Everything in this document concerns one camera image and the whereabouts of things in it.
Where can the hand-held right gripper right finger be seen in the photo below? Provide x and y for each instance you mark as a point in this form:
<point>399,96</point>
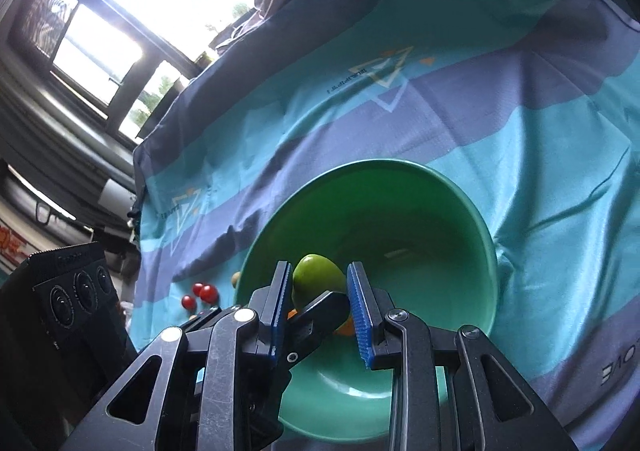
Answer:
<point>360,316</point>

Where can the green tomato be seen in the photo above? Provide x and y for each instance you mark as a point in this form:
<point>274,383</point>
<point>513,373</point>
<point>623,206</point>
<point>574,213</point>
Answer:
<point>315,276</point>

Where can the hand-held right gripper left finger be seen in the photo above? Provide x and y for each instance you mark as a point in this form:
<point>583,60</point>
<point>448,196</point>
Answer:
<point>281,311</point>

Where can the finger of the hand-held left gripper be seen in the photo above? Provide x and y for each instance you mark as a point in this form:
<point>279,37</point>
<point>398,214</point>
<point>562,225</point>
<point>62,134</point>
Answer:
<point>205,317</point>
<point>317,321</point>

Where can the green bowl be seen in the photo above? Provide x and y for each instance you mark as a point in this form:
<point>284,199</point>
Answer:
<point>425,251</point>

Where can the red tomato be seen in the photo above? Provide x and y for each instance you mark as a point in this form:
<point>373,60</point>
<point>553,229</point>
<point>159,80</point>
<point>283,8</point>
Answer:
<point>188,302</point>
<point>209,294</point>
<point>198,288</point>

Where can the striped blue printed blanket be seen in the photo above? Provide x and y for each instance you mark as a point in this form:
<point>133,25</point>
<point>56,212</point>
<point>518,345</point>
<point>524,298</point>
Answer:
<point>500,156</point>

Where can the large orange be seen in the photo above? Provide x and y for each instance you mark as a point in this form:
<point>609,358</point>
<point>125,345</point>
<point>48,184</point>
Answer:
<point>346,330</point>

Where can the window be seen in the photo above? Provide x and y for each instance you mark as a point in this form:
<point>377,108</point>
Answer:
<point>125,6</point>

